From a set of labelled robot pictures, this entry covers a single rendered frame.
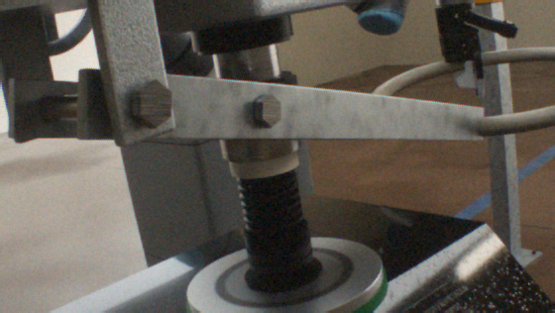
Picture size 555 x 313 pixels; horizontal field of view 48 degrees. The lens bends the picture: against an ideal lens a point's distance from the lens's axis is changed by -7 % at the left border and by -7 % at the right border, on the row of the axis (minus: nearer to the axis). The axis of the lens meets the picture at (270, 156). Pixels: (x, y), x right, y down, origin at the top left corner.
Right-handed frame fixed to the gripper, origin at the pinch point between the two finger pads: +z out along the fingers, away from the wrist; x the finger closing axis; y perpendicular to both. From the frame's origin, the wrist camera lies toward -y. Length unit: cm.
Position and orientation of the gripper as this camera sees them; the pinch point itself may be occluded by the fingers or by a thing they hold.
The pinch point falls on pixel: (481, 92)
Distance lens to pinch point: 146.8
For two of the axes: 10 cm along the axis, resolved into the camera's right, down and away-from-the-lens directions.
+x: -1.6, 3.2, -9.3
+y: -9.6, 1.6, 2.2
